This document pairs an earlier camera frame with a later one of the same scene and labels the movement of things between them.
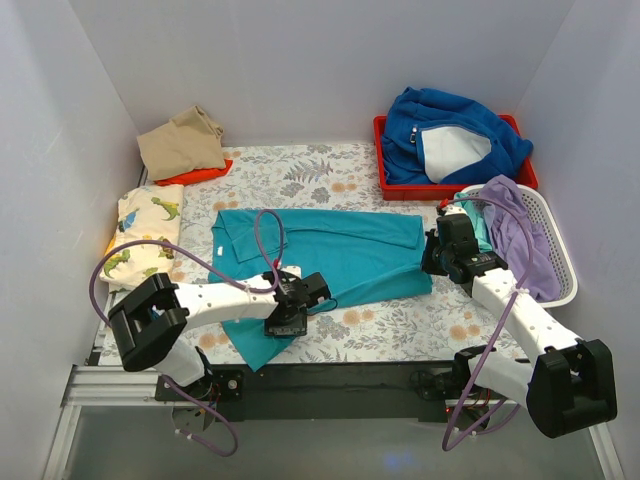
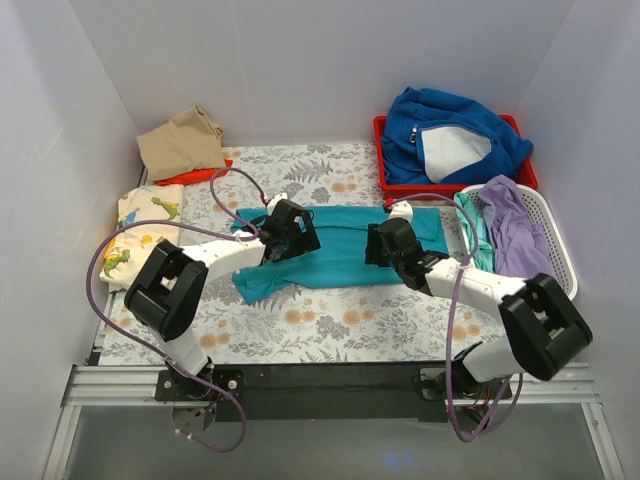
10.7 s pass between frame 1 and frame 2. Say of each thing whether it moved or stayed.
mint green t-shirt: stayed
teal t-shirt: moved
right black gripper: moved
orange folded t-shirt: stayed
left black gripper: moved
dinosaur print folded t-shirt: stayed
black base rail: stayed
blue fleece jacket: stayed
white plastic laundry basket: stayed
